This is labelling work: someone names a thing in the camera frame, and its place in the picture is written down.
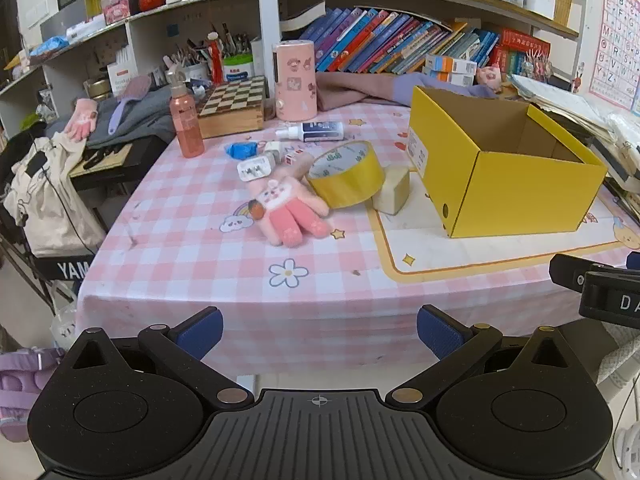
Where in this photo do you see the plain pink knitted glove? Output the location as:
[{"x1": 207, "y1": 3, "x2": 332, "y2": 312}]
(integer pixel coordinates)
[{"x1": 65, "y1": 98, "x2": 99, "y2": 142}]

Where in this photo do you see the white rectangular block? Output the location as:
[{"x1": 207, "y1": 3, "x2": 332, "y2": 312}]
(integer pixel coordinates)
[{"x1": 371, "y1": 166, "x2": 412, "y2": 216}]

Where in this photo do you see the red doll pen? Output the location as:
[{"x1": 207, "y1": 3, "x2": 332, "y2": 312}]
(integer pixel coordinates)
[{"x1": 207, "y1": 32, "x2": 224, "y2": 86}]

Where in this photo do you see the grey cloth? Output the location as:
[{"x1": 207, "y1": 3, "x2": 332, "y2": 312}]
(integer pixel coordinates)
[{"x1": 82, "y1": 87, "x2": 176, "y2": 150}]

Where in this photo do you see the pink pig plush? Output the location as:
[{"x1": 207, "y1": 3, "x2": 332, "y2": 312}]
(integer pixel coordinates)
[{"x1": 475, "y1": 65, "x2": 503, "y2": 92}]

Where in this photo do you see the white desk mat yellow border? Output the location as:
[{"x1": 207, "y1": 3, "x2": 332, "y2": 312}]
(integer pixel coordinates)
[{"x1": 367, "y1": 180, "x2": 636, "y2": 283}]

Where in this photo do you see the colourful spiky pencil holder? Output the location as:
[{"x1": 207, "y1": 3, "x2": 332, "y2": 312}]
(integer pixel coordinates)
[{"x1": 520, "y1": 52, "x2": 553, "y2": 81}]

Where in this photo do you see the pink glitter pump bottle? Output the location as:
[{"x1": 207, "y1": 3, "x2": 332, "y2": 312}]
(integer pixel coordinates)
[{"x1": 166, "y1": 71, "x2": 206, "y2": 159}]

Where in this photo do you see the alphabet wall poster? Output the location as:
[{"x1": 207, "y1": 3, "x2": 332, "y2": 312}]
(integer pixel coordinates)
[{"x1": 589, "y1": 0, "x2": 640, "y2": 111}]

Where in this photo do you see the black electronic keyboard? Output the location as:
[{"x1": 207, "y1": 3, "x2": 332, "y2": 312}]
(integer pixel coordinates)
[{"x1": 30, "y1": 135, "x2": 170, "y2": 283}]

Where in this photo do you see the white and blue spray bottle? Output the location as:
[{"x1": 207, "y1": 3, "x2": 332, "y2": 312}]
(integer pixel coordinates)
[{"x1": 275, "y1": 121, "x2": 346, "y2": 142}]

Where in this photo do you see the pink cylinder container with stickers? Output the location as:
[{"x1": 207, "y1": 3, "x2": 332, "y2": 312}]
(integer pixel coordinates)
[{"x1": 271, "y1": 40, "x2": 319, "y2": 122}]

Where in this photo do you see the beige tote bag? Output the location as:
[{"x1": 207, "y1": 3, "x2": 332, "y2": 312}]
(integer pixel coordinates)
[{"x1": 2, "y1": 132, "x2": 108, "y2": 257}]

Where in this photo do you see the white wooden bookshelf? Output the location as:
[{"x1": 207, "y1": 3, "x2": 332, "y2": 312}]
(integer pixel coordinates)
[{"x1": 0, "y1": 0, "x2": 581, "y2": 136}]

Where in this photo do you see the purple backpack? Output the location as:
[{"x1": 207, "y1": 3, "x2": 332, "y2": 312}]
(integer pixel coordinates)
[{"x1": 0, "y1": 347, "x2": 56, "y2": 443}]

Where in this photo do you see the white and green pen cup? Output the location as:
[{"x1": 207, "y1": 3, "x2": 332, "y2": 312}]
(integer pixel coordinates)
[{"x1": 222, "y1": 55, "x2": 255, "y2": 83}]

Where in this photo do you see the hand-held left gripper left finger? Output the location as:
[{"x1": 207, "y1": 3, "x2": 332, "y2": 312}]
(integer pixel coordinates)
[{"x1": 67, "y1": 306, "x2": 254, "y2": 409}]

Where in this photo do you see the orange and white carton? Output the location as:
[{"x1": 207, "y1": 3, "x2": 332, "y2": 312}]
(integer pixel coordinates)
[
  {"x1": 425, "y1": 70, "x2": 473, "y2": 86},
  {"x1": 425, "y1": 55, "x2": 478, "y2": 75}
]

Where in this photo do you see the pink and purple cloth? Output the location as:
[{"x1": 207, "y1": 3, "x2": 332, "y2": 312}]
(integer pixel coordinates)
[{"x1": 316, "y1": 71, "x2": 501, "y2": 111}]

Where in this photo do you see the white brush cup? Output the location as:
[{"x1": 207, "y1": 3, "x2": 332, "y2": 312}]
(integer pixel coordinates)
[{"x1": 180, "y1": 57, "x2": 211, "y2": 82}]

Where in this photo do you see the yellow cardboard box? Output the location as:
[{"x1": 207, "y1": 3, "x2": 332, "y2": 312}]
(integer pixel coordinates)
[{"x1": 407, "y1": 85, "x2": 608, "y2": 239}]

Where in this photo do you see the pink knitted glove with face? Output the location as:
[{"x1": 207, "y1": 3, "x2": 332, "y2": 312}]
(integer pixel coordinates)
[{"x1": 247, "y1": 162, "x2": 333, "y2": 248}]

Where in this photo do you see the white plastic bag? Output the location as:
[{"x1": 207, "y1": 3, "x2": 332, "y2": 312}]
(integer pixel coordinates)
[{"x1": 50, "y1": 305, "x2": 78, "y2": 351}]

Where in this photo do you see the red thick dictionary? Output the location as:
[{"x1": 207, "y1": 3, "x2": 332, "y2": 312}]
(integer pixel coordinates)
[{"x1": 492, "y1": 29, "x2": 551, "y2": 78}]

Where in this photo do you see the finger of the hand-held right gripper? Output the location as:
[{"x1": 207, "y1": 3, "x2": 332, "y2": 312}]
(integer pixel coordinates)
[{"x1": 548, "y1": 254, "x2": 593, "y2": 292}]

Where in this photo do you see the row of colourful books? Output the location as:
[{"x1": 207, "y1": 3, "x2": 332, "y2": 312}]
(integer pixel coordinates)
[{"x1": 300, "y1": 7, "x2": 501, "y2": 75}]

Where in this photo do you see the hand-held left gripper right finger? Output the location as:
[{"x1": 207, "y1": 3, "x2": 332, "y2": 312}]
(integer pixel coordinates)
[{"x1": 386, "y1": 304, "x2": 576, "y2": 409}]

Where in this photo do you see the pile of papers and books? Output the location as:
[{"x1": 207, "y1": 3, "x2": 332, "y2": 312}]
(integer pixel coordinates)
[{"x1": 510, "y1": 74, "x2": 640, "y2": 181}]

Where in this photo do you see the yellow tape roll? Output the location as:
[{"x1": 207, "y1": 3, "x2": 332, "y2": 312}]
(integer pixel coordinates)
[{"x1": 305, "y1": 141, "x2": 386, "y2": 210}]

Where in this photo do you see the wooden chessboard box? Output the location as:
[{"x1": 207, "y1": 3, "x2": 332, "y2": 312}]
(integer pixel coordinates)
[{"x1": 192, "y1": 76, "x2": 266, "y2": 139}]

